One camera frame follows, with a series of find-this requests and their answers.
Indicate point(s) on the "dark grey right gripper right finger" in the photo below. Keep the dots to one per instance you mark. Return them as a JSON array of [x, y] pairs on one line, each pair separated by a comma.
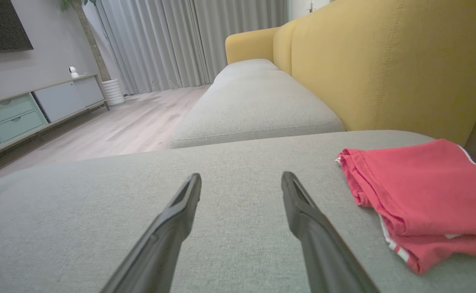
[[323, 252]]

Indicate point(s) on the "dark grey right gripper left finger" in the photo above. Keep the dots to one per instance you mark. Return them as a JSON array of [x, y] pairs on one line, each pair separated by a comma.
[[160, 244]]

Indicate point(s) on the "red shirt with white sleeves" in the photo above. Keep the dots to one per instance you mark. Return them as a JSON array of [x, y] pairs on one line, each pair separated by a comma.
[[425, 191]]

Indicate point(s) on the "grey fabric sofa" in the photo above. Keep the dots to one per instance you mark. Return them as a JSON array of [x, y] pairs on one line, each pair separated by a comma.
[[238, 179]]

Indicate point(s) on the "white ribbed plant pot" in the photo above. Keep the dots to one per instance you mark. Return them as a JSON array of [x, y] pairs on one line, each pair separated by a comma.
[[114, 92]]

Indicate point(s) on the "light grey sofa seat cushion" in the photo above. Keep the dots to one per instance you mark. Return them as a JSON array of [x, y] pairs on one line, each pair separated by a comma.
[[254, 101]]

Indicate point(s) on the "mint and grey TV cabinet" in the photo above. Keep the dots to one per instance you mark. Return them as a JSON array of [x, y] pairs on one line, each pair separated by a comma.
[[38, 110]]

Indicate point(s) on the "yellow sofa backrest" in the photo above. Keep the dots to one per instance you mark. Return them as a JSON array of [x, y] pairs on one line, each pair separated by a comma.
[[384, 61]]

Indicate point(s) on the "grey pleated curtain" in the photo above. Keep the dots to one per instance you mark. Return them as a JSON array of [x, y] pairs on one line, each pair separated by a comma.
[[173, 40]]

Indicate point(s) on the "potted tree in white pot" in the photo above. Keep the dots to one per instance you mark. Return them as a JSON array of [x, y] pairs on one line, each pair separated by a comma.
[[91, 40]]

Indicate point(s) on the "small white security camera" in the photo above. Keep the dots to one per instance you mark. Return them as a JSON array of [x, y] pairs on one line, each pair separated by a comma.
[[73, 72]]

